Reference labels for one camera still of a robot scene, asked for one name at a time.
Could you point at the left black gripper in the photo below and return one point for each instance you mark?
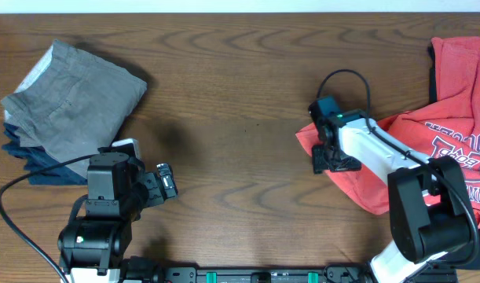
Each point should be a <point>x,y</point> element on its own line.
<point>152,188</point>

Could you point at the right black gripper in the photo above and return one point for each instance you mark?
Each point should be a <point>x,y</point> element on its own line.
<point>319,160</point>

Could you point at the red soccer t-shirt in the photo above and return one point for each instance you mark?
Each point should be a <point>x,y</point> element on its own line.
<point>451,125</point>

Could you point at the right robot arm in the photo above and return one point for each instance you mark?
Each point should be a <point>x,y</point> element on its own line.
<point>430,212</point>

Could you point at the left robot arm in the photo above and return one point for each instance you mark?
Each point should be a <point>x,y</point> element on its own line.
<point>99,229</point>

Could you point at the folded grey shorts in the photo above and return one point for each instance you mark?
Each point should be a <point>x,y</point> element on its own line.
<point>69,83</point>

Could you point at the folded navy blue garment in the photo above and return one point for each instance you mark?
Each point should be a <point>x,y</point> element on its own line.
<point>60,139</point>

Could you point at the black garment with logo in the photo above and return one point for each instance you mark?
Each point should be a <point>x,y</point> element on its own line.
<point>463,253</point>

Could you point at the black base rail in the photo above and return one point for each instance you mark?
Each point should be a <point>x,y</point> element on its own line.
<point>328,274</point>

